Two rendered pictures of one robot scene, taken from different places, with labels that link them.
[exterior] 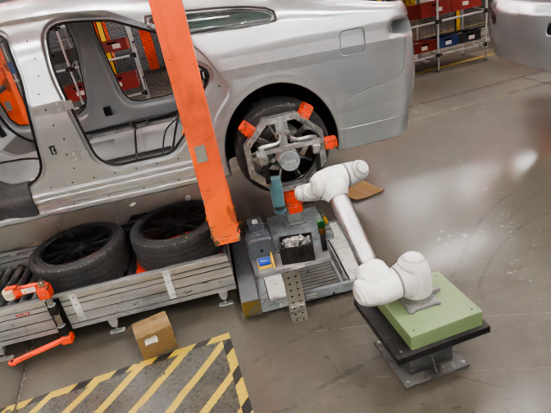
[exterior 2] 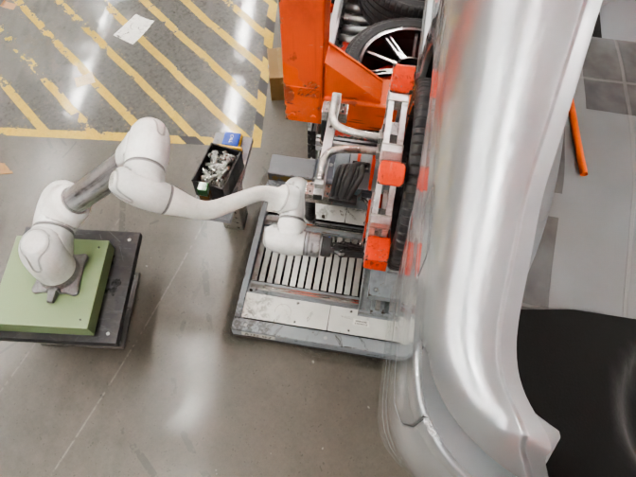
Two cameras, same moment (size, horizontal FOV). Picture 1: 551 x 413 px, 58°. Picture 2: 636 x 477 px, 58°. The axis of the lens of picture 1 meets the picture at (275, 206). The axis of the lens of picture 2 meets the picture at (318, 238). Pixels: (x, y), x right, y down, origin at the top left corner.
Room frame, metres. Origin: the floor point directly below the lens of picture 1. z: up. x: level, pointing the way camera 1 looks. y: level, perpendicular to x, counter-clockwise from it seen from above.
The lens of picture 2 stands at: (3.17, -1.30, 2.51)
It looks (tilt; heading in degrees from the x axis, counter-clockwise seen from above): 62 degrees down; 103
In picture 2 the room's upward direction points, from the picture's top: 2 degrees clockwise
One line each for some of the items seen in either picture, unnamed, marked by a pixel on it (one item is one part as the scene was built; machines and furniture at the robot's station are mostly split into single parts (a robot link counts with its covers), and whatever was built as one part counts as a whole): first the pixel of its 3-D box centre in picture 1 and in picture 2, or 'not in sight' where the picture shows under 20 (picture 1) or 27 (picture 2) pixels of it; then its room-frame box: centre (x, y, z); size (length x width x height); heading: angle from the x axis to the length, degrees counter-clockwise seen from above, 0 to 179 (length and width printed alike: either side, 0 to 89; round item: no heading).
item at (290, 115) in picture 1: (285, 152); (385, 172); (3.15, -0.14, 0.85); 0.54 x 0.07 x 0.54; 95
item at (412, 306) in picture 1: (420, 293); (57, 275); (1.97, -0.64, 0.41); 0.22 x 0.18 x 0.06; 101
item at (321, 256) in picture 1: (293, 260); (222, 176); (2.47, -0.04, 0.44); 0.43 x 0.17 x 0.03; 95
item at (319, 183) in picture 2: (298, 129); (349, 159); (3.03, -0.25, 1.03); 0.19 x 0.18 x 0.11; 5
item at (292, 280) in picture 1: (293, 291); (231, 198); (2.47, -0.01, 0.21); 0.10 x 0.10 x 0.42; 5
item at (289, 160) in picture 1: (287, 156); (364, 169); (3.07, -0.14, 0.85); 0.21 x 0.14 x 0.14; 5
